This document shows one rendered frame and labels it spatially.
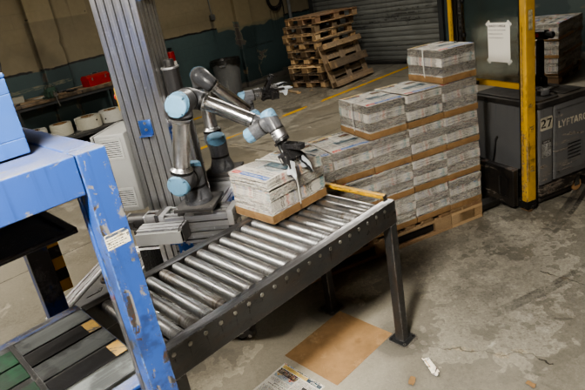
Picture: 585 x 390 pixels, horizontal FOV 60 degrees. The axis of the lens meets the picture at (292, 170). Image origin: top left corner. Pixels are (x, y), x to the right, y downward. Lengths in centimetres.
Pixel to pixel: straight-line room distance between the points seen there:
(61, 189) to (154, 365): 56
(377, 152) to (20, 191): 249
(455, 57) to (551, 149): 106
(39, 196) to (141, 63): 172
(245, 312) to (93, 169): 89
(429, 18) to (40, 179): 969
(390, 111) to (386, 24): 781
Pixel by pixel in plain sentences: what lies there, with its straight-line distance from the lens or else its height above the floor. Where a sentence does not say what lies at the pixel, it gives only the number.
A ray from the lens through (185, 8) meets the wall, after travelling 1042.
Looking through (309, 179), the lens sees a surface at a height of 93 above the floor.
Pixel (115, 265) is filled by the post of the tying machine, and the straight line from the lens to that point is 135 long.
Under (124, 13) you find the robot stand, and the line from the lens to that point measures 287.
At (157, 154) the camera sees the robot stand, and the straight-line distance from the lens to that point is 298.
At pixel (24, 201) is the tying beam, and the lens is 124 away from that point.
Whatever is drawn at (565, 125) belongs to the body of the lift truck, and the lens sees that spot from 422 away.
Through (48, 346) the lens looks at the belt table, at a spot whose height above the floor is 80.
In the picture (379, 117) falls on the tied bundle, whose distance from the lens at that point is 330.
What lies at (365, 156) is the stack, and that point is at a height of 74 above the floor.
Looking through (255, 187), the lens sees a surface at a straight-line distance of 239.
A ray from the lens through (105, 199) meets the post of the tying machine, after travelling 130.
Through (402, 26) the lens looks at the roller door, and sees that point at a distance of 1088.
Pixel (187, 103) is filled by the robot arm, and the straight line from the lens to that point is 248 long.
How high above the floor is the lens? 182
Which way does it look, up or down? 19 degrees down
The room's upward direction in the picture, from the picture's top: 10 degrees counter-clockwise
